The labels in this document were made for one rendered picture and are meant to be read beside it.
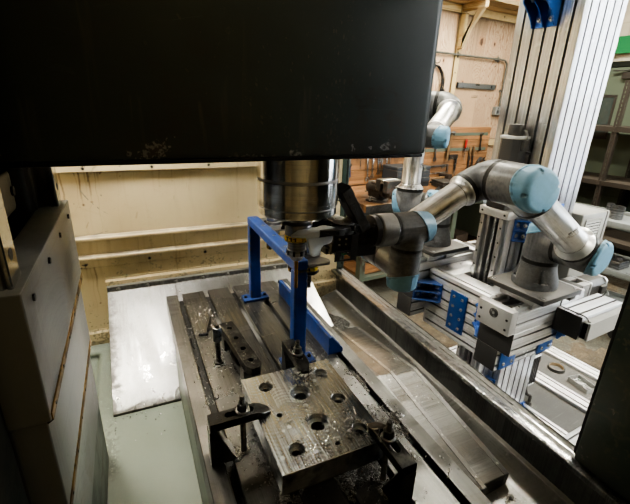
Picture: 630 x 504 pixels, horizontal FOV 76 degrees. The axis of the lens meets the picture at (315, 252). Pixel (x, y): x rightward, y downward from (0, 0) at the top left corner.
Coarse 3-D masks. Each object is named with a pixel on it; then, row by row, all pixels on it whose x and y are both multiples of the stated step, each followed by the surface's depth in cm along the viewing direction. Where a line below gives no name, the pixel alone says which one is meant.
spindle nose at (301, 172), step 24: (264, 168) 73; (288, 168) 70; (312, 168) 71; (336, 168) 75; (264, 192) 74; (288, 192) 72; (312, 192) 72; (336, 192) 77; (264, 216) 77; (288, 216) 74; (312, 216) 74
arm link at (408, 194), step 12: (432, 96) 165; (432, 108) 165; (408, 168) 177; (420, 168) 177; (408, 180) 179; (420, 180) 180; (396, 192) 184; (408, 192) 178; (420, 192) 180; (396, 204) 182; (408, 204) 180
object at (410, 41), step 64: (0, 0) 44; (64, 0) 46; (128, 0) 49; (192, 0) 51; (256, 0) 54; (320, 0) 58; (384, 0) 62; (0, 64) 46; (64, 64) 48; (128, 64) 51; (192, 64) 54; (256, 64) 57; (320, 64) 61; (384, 64) 65; (0, 128) 48; (64, 128) 50; (128, 128) 53; (192, 128) 56; (256, 128) 60; (320, 128) 64; (384, 128) 69
